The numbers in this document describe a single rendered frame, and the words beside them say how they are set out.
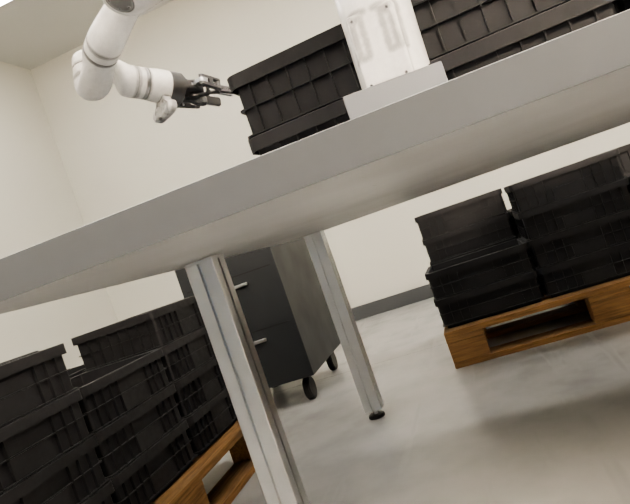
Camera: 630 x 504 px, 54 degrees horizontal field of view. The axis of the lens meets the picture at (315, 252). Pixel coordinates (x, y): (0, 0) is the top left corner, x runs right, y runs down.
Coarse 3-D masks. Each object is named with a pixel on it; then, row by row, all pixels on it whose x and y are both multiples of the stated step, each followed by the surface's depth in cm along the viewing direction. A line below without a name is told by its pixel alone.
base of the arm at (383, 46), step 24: (336, 0) 78; (360, 0) 75; (384, 0) 75; (408, 0) 77; (360, 24) 76; (384, 24) 75; (408, 24) 76; (360, 48) 76; (384, 48) 75; (408, 48) 75; (360, 72) 78; (384, 72) 75; (408, 72) 74
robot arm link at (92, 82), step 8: (80, 64) 127; (88, 64) 122; (96, 64) 121; (80, 72) 124; (88, 72) 123; (96, 72) 123; (104, 72) 124; (112, 72) 126; (80, 80) 125; (88, 80) 125; (96, 80) 125; (104, 80) 126; (112, 80) 128; (80, 88) 126; (88, 88) 127; (96, 88) 127; (104, 88) 128; (80, 96) 129; (88, 96) 128; (96, 96) 129; (104, 96) 130
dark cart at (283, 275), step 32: (256, 256) 260; (288, 256) 279; (256, 288) 262; (288, 288) 264; (320, 288) 313; (256, 320) 263; (288, 320) 259; (320, 320) 294; (288, 352) 261; (320, 352) 278
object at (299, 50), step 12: (324, 36) 98; (336, 36) 97; (288, 48) 100; (300, 48) 99; (312, 48) 99; (264, 60) 102; (276, 60) 101; (288, 60) 100; (240, 72) 103; (252, 72) 102; (264, 72) 102; (228, 84) 105; (240, 84) 103
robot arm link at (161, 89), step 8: (152, 72) 136; (160, 72) 137; (168, 72) 138; (152, 80) 135; (160, 80) 136; (168, 80) 137; (152, 88) 135; (160, 88) 136; (168, 88) 137; (152, 96) 137; (160, 96) 137; (168, 96) 138; (160, 104) 138; (168, 104) 135; (176, 104) 136; (160, 112) 138; (168, 112) 137; (160, 120) 140
